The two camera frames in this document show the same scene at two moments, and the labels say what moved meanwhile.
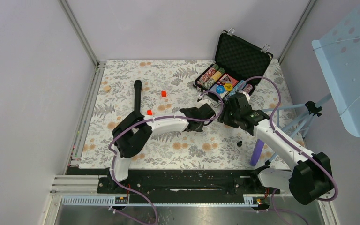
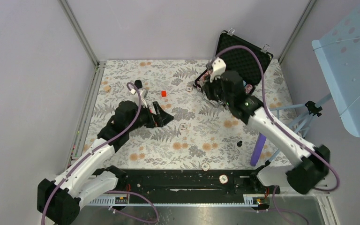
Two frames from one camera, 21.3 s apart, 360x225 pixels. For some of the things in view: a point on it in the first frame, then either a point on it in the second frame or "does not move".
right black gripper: x=223 y=117 to x=207 y=88
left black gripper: x=200 y=129 to x=161 y=118
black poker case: x=240 y=63 does not move
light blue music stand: x=349 y=52 does not move
